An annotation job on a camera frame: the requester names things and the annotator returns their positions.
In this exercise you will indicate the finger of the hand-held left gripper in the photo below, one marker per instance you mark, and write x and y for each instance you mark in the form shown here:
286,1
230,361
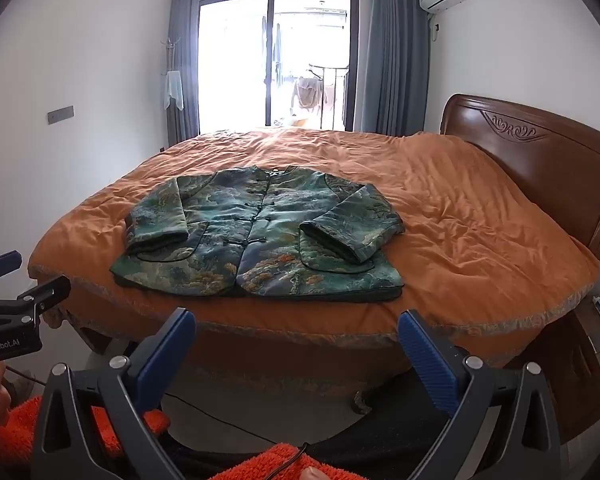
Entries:
2,262
50,291

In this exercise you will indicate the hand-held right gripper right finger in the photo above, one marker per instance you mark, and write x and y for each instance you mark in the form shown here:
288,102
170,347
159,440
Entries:
425,352

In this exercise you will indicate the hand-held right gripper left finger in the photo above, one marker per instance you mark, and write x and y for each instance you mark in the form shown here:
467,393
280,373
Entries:
166,350

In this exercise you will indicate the green patterned jacket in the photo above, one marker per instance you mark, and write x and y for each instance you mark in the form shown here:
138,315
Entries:
280,240

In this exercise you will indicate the dark hanging clothes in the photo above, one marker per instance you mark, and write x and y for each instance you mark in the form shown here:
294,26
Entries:
277,55

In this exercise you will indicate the dark slipper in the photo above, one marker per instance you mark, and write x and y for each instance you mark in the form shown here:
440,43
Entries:
361,402

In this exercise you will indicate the bed with orange bedspread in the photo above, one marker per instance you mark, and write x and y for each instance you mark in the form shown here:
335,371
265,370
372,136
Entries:
455,210

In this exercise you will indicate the person's orange fluffy sweater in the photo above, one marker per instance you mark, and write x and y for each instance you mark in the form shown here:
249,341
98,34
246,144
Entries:
260,465

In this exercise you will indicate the brown wooden nightstand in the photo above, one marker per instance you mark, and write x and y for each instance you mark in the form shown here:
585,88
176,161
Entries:
580,365

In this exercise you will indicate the brown wooden headboard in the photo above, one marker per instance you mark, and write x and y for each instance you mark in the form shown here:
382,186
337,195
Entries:
530,170

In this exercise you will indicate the white hanging cloth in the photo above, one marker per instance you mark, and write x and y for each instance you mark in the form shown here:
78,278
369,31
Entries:
174,90

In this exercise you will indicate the white coat rack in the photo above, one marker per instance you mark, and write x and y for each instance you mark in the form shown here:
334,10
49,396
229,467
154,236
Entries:
172,55

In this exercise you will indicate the black drying rack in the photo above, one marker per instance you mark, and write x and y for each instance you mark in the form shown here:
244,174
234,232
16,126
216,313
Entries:
341,95

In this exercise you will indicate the narrow grey-blue curtain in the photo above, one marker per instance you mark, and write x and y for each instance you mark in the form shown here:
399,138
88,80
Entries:
182,50

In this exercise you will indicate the beige hanging garment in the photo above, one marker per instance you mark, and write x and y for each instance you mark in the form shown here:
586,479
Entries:
307,92

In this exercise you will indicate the wide grey-blue curtain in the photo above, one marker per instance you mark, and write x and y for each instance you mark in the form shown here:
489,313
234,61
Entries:
395,60

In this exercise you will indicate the sliding glass door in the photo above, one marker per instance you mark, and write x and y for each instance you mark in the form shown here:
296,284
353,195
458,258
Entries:
269,60

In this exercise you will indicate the grey wall switch panel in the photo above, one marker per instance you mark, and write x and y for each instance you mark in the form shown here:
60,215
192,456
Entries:
60,114

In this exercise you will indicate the white wall socket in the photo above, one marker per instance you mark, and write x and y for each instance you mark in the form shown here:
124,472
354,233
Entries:
436,31

